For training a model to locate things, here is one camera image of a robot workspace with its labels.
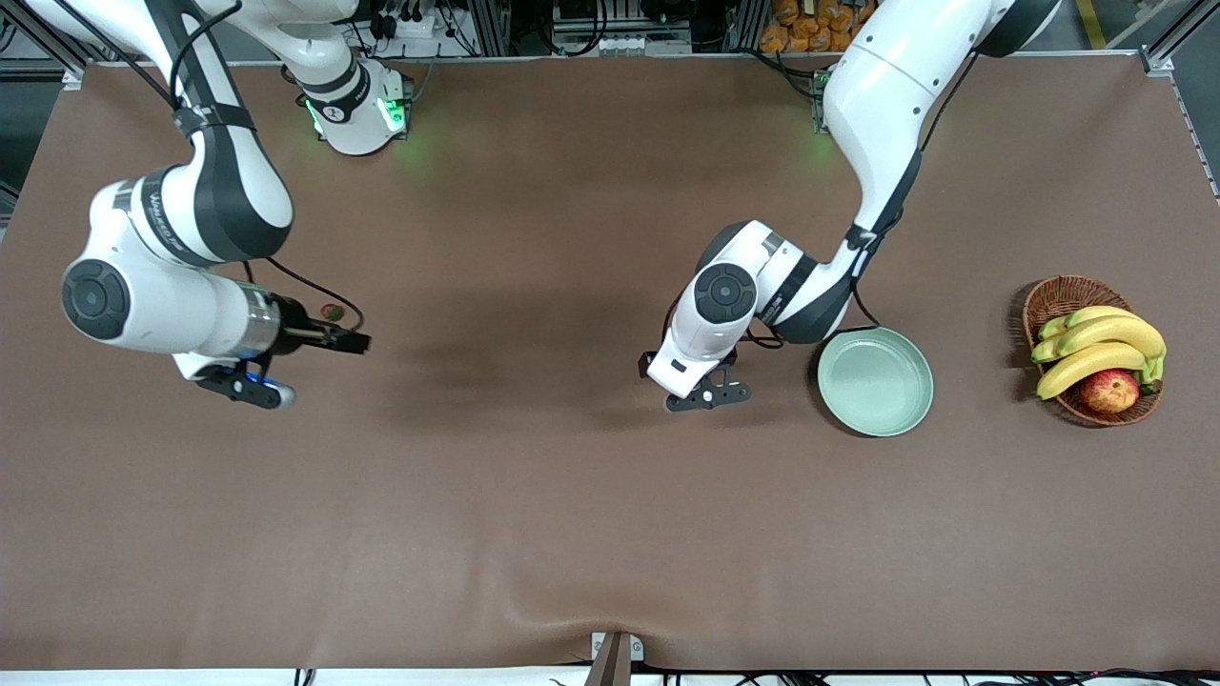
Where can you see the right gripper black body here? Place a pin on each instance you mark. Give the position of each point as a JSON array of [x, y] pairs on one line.
[[294, 325]]

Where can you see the red toy strawberry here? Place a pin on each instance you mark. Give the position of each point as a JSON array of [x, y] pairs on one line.
[[332, 311]]

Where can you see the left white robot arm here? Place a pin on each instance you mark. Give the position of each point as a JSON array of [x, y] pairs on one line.
[[886, 95]]

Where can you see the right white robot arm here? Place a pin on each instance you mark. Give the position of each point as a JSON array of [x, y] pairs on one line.
[[152, 305]]

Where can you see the pale green round plate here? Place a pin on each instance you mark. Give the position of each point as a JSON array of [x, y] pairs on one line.
[[877, 381]]

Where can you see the smooth table cover mat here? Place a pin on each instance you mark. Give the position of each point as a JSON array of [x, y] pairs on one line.
[[572, 524]]

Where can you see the white connector block row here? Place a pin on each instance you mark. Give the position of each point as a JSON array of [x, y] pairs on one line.
[[624, 44]]

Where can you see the white power strip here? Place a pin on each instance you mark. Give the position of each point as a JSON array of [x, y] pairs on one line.
[[410, 24]]

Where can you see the dark equipment rack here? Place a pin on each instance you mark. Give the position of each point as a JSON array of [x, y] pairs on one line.
[[705, 19]]

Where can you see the bag of bread rolls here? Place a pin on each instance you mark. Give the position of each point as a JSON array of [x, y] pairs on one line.
[[810, 29]]

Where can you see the brown wicker basket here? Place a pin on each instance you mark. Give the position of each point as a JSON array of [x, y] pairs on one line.
[[1063, 295]]

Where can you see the yellow banana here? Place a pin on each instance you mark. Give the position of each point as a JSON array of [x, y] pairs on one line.
[[1115, 332], [1096, 312], [1087, 362]]

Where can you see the red apple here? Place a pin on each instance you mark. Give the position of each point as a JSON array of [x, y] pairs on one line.
[[1110, 393]]

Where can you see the silver metal table bracket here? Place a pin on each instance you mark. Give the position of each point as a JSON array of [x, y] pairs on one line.
[[596, 640]]

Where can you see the brown wooden post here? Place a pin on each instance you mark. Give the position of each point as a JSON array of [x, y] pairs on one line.
[[610, 667]]

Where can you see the aluminium frame strut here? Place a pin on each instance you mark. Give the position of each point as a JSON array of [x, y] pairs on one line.
[[1158, 62], [72, 78]]

